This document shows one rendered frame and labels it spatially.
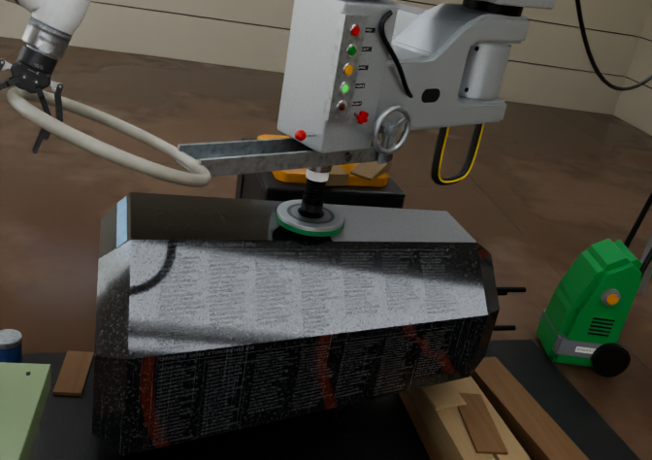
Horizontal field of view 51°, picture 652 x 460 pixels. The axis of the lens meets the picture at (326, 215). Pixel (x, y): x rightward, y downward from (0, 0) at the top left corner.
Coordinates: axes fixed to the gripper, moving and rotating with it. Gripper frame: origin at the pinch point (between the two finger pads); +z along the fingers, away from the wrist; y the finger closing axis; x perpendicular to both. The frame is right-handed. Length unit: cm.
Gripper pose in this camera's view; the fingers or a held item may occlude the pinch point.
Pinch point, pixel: (5, 136)
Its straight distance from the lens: 167.9
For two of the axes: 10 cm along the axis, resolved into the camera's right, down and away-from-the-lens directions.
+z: -4.4, 8.9, 1.2
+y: 7.8, 3.1, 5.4
